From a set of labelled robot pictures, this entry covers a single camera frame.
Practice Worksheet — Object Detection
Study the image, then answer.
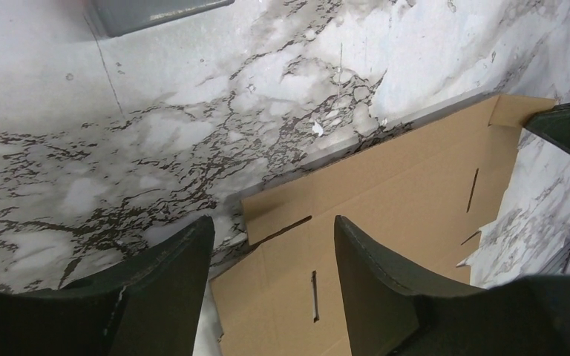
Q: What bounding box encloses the brown cardboard box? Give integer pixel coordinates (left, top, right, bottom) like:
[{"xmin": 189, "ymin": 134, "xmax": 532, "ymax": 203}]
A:
[{"xmin": 212, "ymin": 94, "xmax": 555, "ymax": 355}]

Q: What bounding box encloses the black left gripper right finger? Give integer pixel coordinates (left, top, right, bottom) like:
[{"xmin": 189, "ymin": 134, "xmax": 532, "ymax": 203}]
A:
[{"xmin": 334, "ymin": 216, "xmax": 570, "ymax": 355}]

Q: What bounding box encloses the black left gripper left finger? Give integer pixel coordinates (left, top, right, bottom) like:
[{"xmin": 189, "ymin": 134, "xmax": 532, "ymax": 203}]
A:
[{"xmin": 0, "ymin": 216, "xmax": 215, "ymax": 355}]

